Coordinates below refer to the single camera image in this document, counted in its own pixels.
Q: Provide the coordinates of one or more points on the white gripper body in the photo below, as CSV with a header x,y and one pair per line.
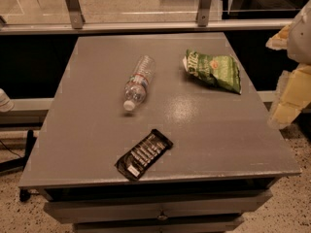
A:
x,y
301,38

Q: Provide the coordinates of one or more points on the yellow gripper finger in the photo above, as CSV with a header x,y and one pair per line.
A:
x,y
280,40
292,95

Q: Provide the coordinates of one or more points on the clear plastic water bottle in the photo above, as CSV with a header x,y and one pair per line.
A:
x,y
136,88

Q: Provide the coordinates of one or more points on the green chip bag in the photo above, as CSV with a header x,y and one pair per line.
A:
x,y
216,70

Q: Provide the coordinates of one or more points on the black snack bar wrapper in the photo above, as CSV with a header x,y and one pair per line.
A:
x,y
135,163

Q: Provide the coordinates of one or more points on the white object at left edge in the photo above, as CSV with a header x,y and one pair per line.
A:
x,y
6,104

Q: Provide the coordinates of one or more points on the black stand base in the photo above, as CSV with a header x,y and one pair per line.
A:
x,y
24,194

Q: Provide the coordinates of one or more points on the metal railing frame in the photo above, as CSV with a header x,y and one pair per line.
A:
x,y
21,17

